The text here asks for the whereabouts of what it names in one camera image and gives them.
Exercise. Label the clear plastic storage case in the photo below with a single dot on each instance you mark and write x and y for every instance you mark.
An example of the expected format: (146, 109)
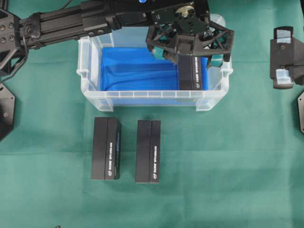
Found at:
(215, 80)

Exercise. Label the green table cloth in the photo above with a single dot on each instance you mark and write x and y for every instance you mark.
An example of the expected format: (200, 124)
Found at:
(238, 165)

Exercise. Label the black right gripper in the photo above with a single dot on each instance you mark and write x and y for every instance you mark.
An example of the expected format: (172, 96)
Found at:
(286, 59)

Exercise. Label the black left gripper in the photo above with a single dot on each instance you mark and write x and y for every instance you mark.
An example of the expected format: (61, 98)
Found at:
(191, 37)

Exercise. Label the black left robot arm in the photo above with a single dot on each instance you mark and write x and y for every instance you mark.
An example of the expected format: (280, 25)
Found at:
(90, 18)

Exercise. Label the black D415 box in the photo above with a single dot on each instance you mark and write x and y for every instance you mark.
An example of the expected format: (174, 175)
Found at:
(148, 149)

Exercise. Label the blue cloth liner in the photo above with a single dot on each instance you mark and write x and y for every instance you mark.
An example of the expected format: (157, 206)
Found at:
(135, 69)

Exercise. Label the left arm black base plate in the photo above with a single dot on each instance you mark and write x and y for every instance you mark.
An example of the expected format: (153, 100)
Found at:
(7, 105)

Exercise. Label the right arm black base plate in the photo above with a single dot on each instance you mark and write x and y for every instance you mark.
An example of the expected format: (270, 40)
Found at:
(301, 111)

